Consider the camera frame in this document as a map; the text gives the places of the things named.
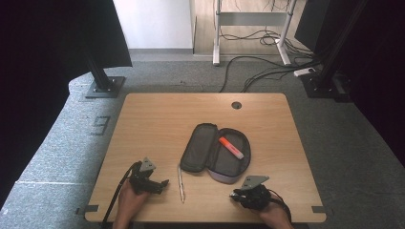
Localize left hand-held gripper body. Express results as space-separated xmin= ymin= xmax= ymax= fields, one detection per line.
xmin=128 ymin=156 xmax=162 ymax=196

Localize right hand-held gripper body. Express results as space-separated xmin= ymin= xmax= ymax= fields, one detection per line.
xmin=237 ymin=175 xmax=272 ymax=212

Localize dark grey pencil case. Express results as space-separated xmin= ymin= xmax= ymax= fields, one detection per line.
xmin=179 ymin=122 xmax=252 ymax=185

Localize orange highlighter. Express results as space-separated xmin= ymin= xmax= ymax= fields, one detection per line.
xmin=218 ymin=136 xmax=245 ymax=160

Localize person's left hand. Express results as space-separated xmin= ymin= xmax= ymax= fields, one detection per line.
xmin=117 ymin=180 xmax=151 ymax=223

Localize person's right hand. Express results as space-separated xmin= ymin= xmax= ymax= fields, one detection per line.
xmin=257 ymin=196 xmax=292 ymax=227

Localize silver pen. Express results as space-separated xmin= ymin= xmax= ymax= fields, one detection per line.
xmin=177 ymin=164 xmax=186 ymax=204

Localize black metal stand with base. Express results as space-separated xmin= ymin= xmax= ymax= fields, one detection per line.
xmin=83 ymin=47 xmax=127 ymax=99
xmin=300 ymin=0 xmax=371 ymax=103

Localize white power strip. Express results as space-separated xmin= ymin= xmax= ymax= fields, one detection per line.
xmin=292 ymin=67 xmax=317 ymax=78

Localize black curtain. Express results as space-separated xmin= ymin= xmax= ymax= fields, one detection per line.
xmin=0 ymin=0 xmax=134 ymax=211
xmin=348 ymin=0 xmax=405 ymax=168

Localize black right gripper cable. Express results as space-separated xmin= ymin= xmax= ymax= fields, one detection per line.
xmin=267 ymin=188 xmax=293 ymax=223

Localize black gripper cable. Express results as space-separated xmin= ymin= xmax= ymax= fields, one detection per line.
xmin=267 ymin=188 xmax=293 ymax=223
xmin=100 ymin=160 xmax=141 ymax=229

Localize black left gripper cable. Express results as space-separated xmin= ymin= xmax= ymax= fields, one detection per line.
xmin=100 ymin=160 xmax=141 ymax=229

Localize black floor cables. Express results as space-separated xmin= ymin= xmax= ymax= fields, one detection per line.
xmin=219 ymin=28 xmax=323 ymax=94

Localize white desk frame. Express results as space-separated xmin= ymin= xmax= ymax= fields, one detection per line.
xmin=212 ymin=0 xmax=298 ymax=67

